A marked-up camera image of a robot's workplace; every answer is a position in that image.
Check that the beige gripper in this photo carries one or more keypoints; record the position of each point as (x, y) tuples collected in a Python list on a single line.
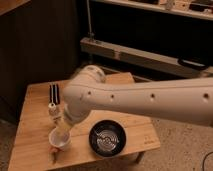
[(63, 128)]

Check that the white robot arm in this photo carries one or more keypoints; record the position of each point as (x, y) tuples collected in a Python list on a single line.
[(186, 100)]

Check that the small white bottle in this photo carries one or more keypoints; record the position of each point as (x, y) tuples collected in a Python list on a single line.
[(54, 113)]

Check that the black striped comb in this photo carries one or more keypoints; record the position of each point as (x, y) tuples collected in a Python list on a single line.
[(54, 95)]

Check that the wooden table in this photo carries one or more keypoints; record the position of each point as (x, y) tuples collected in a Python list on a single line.
[(31, 150)]

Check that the black round pan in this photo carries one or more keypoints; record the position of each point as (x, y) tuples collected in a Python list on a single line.
[(107, 138)]

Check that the metal vertical pole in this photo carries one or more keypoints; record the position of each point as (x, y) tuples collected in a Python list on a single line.
[(91, 34)]

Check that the long wooden shelf beam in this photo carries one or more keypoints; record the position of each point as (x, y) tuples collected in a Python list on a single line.
[(142, 58)]

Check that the black handle on shelf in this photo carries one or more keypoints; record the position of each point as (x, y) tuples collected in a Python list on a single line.
[(192, 65)]

